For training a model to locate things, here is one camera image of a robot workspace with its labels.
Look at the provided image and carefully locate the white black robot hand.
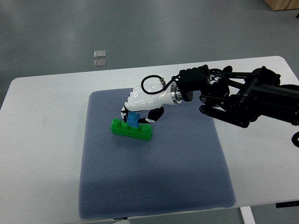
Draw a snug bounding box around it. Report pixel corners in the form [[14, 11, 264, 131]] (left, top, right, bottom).
[[121, 83, 183, 124]]

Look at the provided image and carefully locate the small blue block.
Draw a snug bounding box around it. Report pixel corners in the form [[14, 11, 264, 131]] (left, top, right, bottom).
[[127, 111, 140, 128]]

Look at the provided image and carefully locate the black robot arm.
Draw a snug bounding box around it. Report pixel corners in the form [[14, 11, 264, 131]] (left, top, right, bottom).
[[158, 65, 299, 128]]

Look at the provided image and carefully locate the long green block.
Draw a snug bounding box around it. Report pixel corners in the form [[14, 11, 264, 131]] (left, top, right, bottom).
[[111, 119, 152, 141]]

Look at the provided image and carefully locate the upper metal floor plate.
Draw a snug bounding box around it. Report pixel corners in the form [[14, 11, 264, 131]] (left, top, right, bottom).
[[94, 49, 106, 58]]

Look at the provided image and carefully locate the blue-grey fabric mat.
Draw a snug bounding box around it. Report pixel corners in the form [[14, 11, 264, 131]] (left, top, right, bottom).
[[79, 89, 235, 219]]

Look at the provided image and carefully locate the black label under table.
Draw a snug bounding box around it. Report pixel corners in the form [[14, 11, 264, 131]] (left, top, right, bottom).
[[113, 217, 128, 221]]

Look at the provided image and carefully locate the wooden box corner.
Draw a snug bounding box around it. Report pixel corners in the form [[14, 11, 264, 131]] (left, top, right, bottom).
[[264, 0, 299, 11]]

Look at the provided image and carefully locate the white table leg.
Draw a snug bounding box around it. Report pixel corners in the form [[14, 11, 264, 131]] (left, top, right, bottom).
[[240, 206, 256, 224]]

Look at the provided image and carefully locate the black table control panel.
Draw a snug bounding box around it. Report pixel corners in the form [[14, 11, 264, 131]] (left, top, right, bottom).
[[276, 201, 299, 208]]

